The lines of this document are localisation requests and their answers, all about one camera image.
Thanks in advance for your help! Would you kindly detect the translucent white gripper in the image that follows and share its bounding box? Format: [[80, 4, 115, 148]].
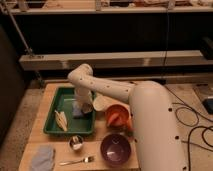
[[74, 87, 93, 109]]

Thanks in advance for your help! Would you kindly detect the green plastic tray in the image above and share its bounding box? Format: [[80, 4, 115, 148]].
[[43, 87, 95, 135]]

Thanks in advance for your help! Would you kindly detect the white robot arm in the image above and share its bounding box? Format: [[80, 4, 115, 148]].
[[68, 64, 189, 171]]

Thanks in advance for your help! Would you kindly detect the blue-grey sponge in tray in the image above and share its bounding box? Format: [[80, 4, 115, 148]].
[[72, 102, 83, 118]]

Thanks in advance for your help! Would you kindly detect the white plastic cup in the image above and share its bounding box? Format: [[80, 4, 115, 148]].
[[93, 96, 109, 112]]

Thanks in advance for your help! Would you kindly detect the red carrot toy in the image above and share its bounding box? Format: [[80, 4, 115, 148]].
[[107, 113, 119, 126]]

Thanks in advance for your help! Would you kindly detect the orange plastic bowl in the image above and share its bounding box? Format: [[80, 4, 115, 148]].
[[105, 104, 129, 127]]

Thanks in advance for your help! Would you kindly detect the small metal cup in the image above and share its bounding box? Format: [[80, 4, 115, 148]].
[[69, 135, 83, 151]]

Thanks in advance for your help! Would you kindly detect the wooden table board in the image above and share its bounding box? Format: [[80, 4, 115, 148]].
[[18, 83, 139, 171]]

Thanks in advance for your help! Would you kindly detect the peach toy fruit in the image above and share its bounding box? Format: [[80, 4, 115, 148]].
[[126, 119, 133, 133]]

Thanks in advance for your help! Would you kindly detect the purple plastic bowl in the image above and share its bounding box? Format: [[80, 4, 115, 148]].
[[100, 134, 131, 167]]

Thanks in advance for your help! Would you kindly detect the silver metal fork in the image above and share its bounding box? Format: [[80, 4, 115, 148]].
[[59, 156, 94, 166]]

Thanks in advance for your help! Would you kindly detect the grey folded cloth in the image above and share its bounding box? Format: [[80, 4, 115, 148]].
[[29, 146, 55, 171]]

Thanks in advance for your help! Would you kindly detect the blue device on floor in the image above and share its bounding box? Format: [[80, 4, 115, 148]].
[[202, 98, 213, 114]]

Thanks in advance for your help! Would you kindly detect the metal shelf rail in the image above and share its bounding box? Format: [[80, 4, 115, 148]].
[[19, 50, 213, 71]]

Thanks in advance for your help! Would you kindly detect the black floor cable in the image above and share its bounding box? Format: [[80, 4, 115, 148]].
[[164, 84, 213, 171]]

